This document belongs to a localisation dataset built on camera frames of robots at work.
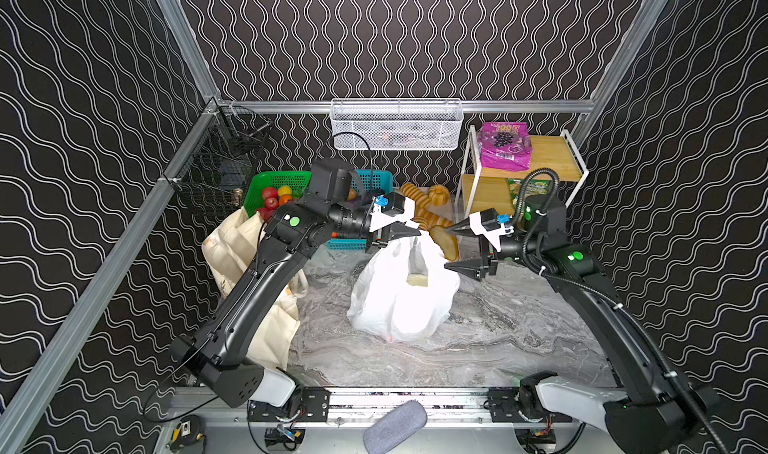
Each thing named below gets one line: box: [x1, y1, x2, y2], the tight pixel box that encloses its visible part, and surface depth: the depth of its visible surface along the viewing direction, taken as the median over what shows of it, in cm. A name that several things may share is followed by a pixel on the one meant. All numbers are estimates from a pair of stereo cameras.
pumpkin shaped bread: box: [428, 184, 450, 206], surface depth 119 cm
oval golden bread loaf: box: [428, 225, 459, 262], surface depth 101 cm
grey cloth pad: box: [363, 400, 428, 454], surface depth 70 cm
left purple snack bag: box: [478, 122, 532, 172], surface depth 83 cm
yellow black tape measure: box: [166, 415, 205, 451], surface depth 70 cm
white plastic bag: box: [347, 233, 461, 343], surface depth 68 cm
